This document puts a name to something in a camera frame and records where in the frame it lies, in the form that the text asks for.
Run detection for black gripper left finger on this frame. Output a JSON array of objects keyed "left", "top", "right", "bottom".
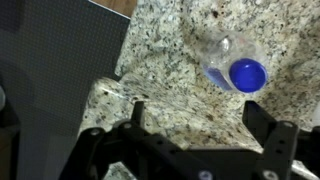
[{"left": 59, "top": 100, "right": 215, "bottom": 180}]

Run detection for small blue-capped water bottle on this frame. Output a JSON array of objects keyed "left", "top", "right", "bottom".
[{"left": 199, "top": 29, "right": 270, "bottom": 94}]

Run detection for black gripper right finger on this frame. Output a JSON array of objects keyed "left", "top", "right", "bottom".
[{"left": 242, "top": 100, "right": 320, "bottom": 180}]

